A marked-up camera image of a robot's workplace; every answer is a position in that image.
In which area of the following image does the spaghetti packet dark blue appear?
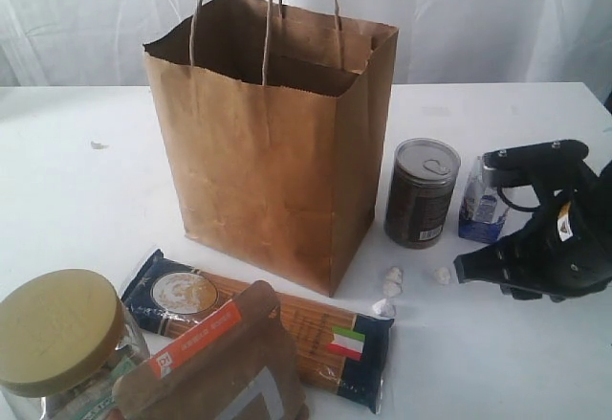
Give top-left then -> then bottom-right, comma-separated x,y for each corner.
120,250 -> 394,413

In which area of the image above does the brown paper bag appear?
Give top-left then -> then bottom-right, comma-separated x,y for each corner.
143,0 -> 399,296

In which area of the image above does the glass jar gold lid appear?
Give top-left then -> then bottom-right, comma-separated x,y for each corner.
1,269 -> 150,419

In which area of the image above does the white curtain backdrop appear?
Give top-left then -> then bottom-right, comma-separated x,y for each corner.
1,0 -> 611,98

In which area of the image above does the dark brown pull-tab can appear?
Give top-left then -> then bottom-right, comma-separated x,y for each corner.
383,138 -> 461,249

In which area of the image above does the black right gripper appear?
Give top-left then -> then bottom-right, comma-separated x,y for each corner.
453,164 -> 611,301

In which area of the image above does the white blue milk carton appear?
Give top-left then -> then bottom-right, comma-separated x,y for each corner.
458,156 -> 510,244

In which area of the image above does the brown kraft pouch orange label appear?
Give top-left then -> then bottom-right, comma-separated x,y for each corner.
113,280 -> 310,419

